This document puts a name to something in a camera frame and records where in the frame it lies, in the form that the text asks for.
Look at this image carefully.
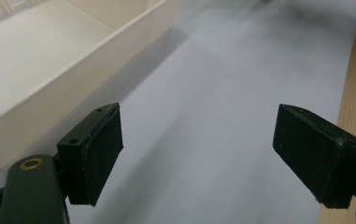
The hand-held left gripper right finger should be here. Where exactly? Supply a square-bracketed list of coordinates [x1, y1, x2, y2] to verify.
[272, 104, 356, 209]

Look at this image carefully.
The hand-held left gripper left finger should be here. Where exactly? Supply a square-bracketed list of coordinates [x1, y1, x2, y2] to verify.
[56, 103, 124, 207]

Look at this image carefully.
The white plastic bin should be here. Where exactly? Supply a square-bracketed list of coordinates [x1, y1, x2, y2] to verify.
[0, 0, 180, 175]

